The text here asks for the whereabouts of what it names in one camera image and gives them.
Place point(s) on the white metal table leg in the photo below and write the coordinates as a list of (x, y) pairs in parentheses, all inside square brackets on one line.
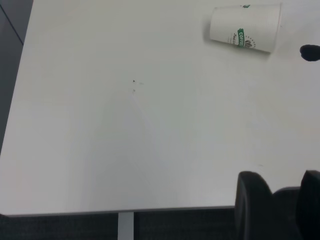
[(126, 226)]

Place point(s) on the white paper coffee cup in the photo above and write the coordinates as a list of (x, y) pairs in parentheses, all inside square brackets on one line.
[(250, 22)]

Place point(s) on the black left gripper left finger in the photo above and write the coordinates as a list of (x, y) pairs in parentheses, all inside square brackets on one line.
[(252, 205)]

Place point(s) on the dark liquid spill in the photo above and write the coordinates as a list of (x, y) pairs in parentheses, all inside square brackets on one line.
[(310, 52)]

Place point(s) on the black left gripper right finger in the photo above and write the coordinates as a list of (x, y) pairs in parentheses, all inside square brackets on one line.
[(311, 205)]

